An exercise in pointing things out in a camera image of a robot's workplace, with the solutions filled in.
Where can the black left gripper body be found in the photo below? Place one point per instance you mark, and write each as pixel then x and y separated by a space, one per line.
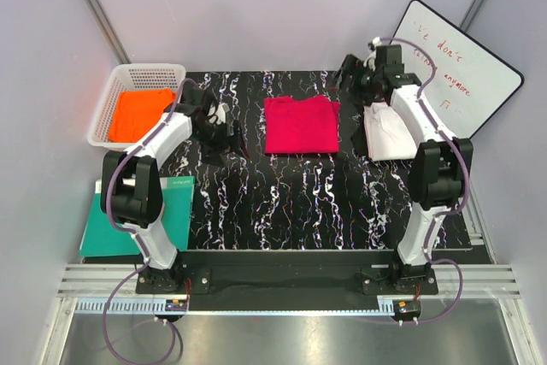
pixel 214 138

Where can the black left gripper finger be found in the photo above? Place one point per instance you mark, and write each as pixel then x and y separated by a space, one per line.
pixel 214 158
pixel 238 143

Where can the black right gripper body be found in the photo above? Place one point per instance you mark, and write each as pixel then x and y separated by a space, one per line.
pixel 363 85

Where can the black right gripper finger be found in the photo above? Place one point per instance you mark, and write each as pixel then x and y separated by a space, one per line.
pixel 349 65
pixel 340 80

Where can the crimson red t shirt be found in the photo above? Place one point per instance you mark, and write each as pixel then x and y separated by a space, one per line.
pixel 307 126

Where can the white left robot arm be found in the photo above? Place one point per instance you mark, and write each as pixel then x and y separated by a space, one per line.
pixel 131 195

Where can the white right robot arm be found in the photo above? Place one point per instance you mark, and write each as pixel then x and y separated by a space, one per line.
pixel 439 177

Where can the folded white t shirt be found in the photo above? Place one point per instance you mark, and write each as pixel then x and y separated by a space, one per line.
pixel 388 139

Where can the black marbled table mat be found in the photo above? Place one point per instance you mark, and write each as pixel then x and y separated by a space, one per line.
pixel 300 202

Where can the orange t shirt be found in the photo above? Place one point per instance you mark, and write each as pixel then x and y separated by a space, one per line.
pixel 136 112

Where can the green paper folder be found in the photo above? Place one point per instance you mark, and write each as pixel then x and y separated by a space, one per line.
pixel 100 239

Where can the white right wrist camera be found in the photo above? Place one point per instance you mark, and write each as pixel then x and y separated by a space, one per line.
pixel 370 60

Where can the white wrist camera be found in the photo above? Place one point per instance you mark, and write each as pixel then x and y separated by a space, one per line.
pixel 370 60
pixel 218 114

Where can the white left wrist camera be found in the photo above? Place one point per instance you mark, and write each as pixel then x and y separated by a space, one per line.
pixel 218 114

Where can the white whiteboard black frame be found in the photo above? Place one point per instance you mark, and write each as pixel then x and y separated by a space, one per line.
pixel 471 83

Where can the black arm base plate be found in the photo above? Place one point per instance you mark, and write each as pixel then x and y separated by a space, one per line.
pixel 370 272

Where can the aluminium frame rail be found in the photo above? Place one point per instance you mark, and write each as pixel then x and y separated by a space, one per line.
pixel 467 281

